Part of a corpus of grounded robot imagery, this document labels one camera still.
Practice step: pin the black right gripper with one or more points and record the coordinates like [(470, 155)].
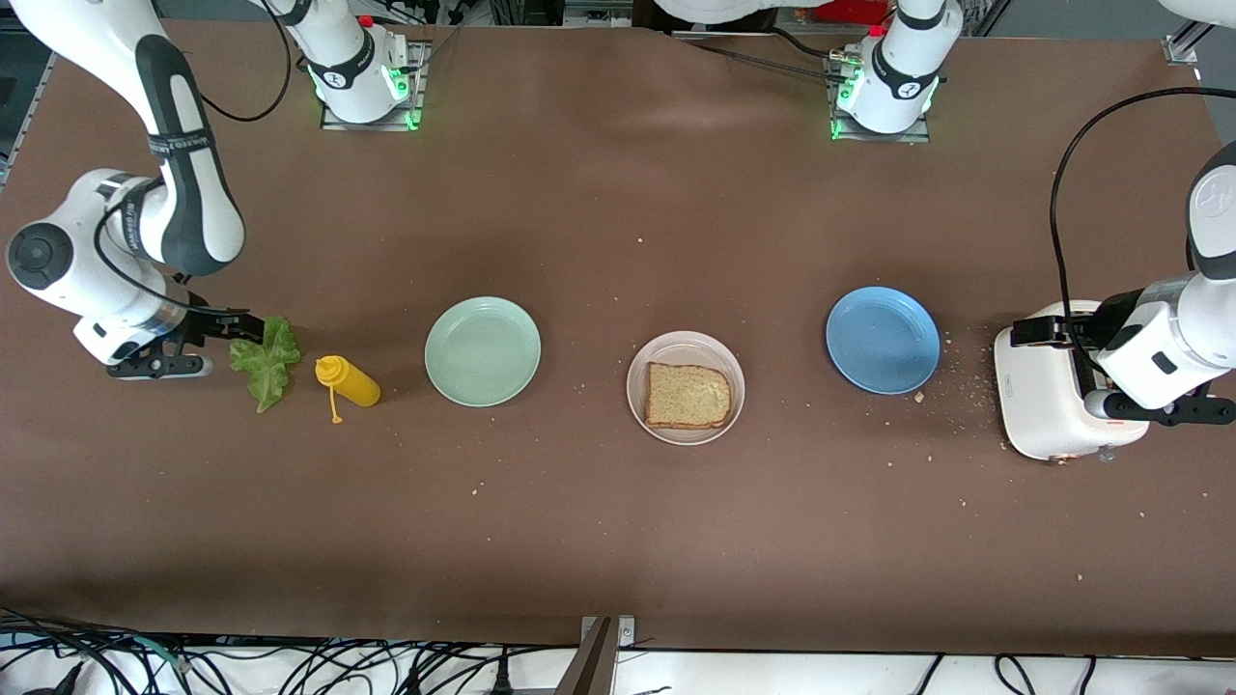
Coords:
[(206, 322)]

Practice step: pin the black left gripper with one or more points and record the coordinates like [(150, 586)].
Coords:
[(1104, 321)]

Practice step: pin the green lettuce leaf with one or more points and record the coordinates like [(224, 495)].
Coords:
[(266, 362)]

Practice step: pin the yellow mustard squeeze bottle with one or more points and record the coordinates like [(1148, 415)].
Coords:
[(352, 383)]

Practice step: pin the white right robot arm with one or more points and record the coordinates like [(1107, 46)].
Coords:
[(183, 145)]

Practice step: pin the blue plate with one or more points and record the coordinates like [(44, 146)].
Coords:
[(883, 340)]

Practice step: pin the pale green plate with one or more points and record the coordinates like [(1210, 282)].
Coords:
[(483, 352)]

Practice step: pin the beige plate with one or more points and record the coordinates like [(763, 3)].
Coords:
[(686, 346)]

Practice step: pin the white two-slot toaster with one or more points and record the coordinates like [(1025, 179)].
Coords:
[(1038, 405)]

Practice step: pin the brown table cover sheet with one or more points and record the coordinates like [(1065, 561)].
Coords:
[(579, 241)]

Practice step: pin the red box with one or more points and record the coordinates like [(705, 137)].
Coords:
[(850, 10)]

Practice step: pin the black power plug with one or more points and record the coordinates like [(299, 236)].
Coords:
[(502, 678)]

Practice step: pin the grey power strip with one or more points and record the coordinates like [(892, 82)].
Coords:
[(599, 13)]

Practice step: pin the grey aluminium bar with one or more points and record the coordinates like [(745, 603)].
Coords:
[(589, 666)]

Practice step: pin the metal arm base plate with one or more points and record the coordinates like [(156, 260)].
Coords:
[(917, 138), (417, 87)]

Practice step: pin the aluminium frame profile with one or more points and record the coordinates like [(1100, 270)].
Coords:
[(1183, 43), (39, 92)]

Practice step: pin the silver metal bracket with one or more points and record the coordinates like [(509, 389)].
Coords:
[(626, 632)]

